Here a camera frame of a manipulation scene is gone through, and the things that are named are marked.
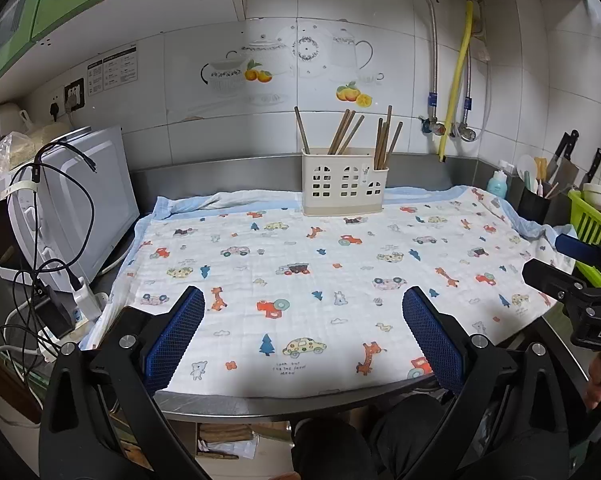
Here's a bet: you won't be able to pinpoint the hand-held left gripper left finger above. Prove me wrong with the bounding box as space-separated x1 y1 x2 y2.
39 285 206 480

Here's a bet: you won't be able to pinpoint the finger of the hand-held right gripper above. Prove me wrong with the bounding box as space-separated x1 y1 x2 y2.
521 258 589 308
554 233 601 273

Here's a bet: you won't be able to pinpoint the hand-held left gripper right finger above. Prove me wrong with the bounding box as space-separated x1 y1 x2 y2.
402 286 581 480

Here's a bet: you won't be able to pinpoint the cream plastic utensil holder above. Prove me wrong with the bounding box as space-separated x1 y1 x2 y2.
301 147 390 217

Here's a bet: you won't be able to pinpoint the person's right hand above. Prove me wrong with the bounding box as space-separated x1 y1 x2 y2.
585 352 601 411

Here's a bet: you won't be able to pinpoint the green dish rack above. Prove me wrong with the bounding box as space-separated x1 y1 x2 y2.
567 189 601 286

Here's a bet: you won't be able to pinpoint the black utensil pot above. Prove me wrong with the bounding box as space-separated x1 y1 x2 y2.
518 187 554 226

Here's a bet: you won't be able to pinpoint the yellow spatula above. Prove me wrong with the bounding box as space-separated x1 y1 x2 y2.
533 157 549 196

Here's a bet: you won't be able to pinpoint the white spatula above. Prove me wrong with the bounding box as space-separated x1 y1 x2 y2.
517 154 537 191

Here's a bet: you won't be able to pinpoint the white plug charger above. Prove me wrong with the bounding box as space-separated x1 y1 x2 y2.
70 277 104 321

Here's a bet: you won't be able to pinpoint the blue pump bottle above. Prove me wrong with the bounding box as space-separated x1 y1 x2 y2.
487 160 514 200

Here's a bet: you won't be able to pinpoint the brown flat bundle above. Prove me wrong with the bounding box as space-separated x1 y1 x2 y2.
199 422 256 442

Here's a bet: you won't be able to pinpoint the black power adapter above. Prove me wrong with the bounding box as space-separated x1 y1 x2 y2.
30 285 76 338

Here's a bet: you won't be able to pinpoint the white power strip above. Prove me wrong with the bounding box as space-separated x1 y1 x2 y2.
38 292 112 356

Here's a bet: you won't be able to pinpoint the cartoon printed blanket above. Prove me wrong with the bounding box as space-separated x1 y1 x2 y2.
78 186 579 396

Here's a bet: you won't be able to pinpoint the person's dark trousers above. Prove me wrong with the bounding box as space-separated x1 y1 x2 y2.
290 395 461 480

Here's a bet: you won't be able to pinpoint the white microwave oven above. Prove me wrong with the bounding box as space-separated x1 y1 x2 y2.
0 125 141 281

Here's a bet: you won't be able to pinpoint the clear plastic bag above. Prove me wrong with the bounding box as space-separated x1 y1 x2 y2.
0 125 56 183

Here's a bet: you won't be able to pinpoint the white electric kettle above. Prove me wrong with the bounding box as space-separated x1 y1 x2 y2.
0 102 34 133

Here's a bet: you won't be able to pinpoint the black-handled knife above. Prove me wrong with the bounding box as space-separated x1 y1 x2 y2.
578 147 601 186

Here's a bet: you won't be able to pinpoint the black-handled cleaver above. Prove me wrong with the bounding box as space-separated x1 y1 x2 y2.
545 130 580 196

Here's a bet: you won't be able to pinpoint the flexible metal hose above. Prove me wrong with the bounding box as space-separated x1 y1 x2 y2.
413 0 439 121
461 0 484 128

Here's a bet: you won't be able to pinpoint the tangled black cables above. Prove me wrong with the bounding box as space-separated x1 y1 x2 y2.
0 141 98 356

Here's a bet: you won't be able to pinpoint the thin white hose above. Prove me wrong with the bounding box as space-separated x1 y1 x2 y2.
473 35 492 141

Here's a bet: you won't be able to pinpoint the metal valve with red handle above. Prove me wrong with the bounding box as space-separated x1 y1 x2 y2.
419 115 446 137

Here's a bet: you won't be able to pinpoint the yellow gas hose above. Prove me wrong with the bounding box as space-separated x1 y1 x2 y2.
439 0 475 163

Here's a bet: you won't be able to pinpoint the white cable strap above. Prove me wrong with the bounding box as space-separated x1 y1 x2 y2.
3 180 44 198

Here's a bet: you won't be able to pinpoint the black wall socket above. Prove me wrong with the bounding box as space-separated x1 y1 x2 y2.
63 78 85 109

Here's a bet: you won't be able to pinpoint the white wall notice sticker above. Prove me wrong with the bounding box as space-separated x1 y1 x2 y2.
85 44 140 96

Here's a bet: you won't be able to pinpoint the green wall cabinet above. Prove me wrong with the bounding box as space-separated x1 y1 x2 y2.
0 0 231 106

